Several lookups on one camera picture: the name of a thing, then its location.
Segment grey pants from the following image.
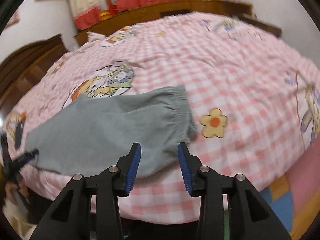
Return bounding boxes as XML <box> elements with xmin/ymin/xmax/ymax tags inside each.
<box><xmin>25</xmin><ymin>86</ymin><xmax>197</xmax><ymax>178</ymax></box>

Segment long wooden low cabinet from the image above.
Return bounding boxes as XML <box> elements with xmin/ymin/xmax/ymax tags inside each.
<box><xmin>75</xmin><ymin>0</ymin><xmax>282</xmax><ymax>46</ymax></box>

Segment dark wooden headboard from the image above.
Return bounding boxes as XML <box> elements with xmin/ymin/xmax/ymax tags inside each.
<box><xmin>1</xmin><ymin>34</ymin><xmax>67</xmax><ymax>116</ymax></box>

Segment pink checkered bed sheet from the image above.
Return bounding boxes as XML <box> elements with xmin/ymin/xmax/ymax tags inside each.
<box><xmin>1</xmin><ymin>12</ymin><xmax>319</xmax><ymax>229</ymax></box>

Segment yellow toy on cabinet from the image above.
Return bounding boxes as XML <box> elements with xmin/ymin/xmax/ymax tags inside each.
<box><xmin>99</xmin><ymin>10</ymin><xmax>115</xmax><ymax>21</ymax></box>

